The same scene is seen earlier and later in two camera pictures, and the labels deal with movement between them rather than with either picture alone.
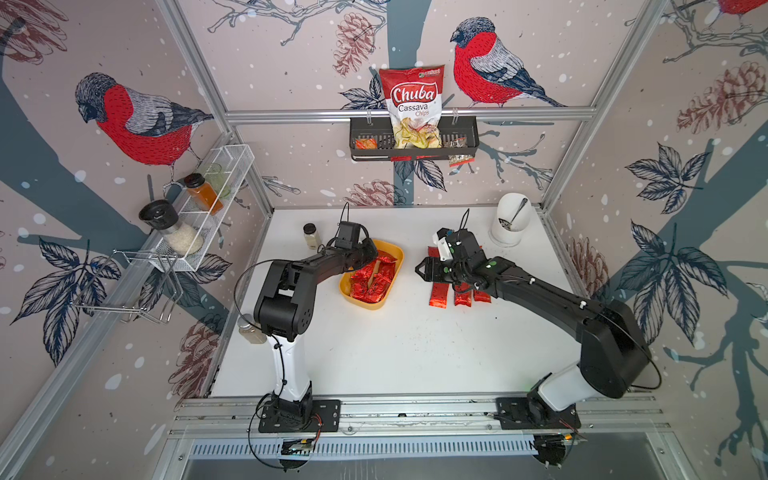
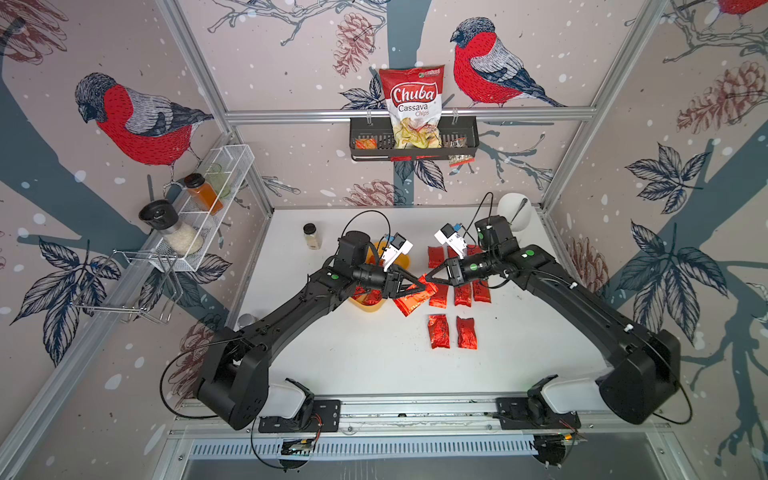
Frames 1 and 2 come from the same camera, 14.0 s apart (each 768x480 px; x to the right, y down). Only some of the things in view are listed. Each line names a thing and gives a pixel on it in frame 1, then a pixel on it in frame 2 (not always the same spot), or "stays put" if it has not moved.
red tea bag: (462, 294) stays put
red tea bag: (439, 295) stays put
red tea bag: (481, 296) stays put
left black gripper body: (363, 253) to (371, 277)
